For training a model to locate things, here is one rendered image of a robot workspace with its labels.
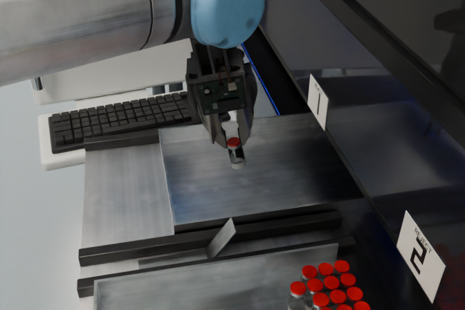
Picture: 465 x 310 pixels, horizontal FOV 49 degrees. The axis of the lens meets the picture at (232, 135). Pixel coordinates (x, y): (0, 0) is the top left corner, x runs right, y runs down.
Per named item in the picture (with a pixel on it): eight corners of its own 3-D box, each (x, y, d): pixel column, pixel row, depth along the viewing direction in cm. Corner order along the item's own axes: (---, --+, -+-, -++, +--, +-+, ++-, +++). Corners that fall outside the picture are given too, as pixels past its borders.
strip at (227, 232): (232, 245, 78) (232, 216, 75) (236, 260, 76) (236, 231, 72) (138, 261, 75) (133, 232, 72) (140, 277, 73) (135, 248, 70)
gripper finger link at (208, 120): (206, 169, 71) (197, 113, 66) (205, 144, 76) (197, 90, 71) (229, 167, 71) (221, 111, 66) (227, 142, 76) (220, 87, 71)
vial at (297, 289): (301, 301, 69) (304, 279, 67) (306, 315, 68) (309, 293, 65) (285, 304, 69) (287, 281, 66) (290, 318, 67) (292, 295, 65)
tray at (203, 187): (326, 124, 105) (329, 109, 103) (383, 210, 84) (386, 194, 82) (159, 144, 99) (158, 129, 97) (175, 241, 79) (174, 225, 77)
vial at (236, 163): (245, 159, 78) (240, 136, 75) (246, 168, 76) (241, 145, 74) (231, 162, 78) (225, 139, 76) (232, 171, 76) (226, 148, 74)
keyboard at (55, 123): (212, 91, 131) (212, 83, 129) (231, 120, 120) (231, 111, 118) (48, 120, 120) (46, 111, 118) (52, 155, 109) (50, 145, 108)
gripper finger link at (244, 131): (243, 165, 71) (225, 110, 66) (240, 140, 76) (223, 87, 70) (265, 159, 71) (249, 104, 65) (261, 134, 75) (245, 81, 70)
